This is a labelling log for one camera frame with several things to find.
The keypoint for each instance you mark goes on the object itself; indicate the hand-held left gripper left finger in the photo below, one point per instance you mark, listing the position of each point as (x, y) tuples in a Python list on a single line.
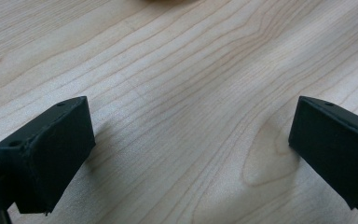
[(49, 155)]

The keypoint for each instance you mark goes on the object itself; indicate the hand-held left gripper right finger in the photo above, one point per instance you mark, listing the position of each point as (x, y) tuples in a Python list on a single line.
[(338, 149)]

